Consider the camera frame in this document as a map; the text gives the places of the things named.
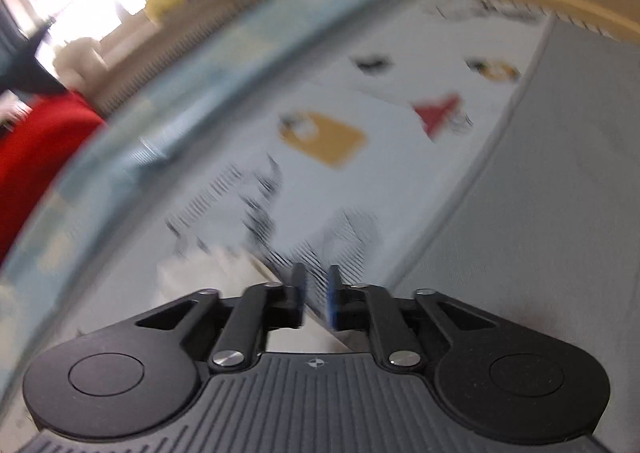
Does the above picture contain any white small garment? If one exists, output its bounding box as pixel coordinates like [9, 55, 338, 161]
[156, 247, 352, 353]

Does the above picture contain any dark teal shark plush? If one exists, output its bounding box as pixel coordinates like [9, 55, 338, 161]
[1, 18, 67, 96]

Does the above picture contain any light blue patterned quilt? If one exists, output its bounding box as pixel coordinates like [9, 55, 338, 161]
[0, 0, 402, 364]

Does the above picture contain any red folded blanket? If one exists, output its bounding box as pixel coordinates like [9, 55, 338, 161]
[1, 91, 104, 256]

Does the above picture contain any grey patterned bed sheet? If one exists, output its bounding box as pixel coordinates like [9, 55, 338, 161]
[0, 0, 640, 453]

